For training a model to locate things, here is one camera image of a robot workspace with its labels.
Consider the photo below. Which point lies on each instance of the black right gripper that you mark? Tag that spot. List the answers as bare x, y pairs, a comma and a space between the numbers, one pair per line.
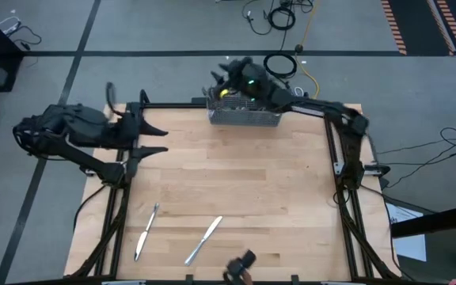
232, 81

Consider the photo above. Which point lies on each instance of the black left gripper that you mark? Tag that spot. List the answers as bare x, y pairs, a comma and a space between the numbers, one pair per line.
135, 130

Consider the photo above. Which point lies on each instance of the silver fork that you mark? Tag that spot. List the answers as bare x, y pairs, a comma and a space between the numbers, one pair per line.
208, 94

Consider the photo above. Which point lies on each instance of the silver knife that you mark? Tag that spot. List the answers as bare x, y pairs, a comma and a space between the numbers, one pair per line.
141, 245
213, 227

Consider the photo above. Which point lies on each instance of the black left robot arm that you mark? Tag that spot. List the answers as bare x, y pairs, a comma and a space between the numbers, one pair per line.
73, 126

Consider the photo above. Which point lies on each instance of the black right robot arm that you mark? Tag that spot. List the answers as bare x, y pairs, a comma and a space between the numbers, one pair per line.
315, 109

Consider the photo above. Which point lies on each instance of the yellow tag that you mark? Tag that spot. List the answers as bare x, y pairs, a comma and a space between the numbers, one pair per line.
224, 93

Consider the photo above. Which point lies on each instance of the black handheld object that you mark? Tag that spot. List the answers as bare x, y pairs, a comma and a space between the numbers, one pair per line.
240, 265

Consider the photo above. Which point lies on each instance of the person's hand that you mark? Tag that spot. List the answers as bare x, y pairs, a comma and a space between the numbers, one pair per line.
248, 280

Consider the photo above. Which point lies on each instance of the white paper sheet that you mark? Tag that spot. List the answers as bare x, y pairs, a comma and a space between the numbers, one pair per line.
410, 245

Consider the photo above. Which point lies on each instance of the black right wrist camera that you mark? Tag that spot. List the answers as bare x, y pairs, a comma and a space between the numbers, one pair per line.
251, 77

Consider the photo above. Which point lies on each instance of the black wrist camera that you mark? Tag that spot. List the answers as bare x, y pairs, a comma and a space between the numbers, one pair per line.
251, 77
117, 118

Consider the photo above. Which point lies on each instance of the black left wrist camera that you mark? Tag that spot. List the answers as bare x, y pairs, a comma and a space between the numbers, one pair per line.
117, 118

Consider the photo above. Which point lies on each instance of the black table frame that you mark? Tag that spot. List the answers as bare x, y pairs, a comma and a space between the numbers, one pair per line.
164, 105

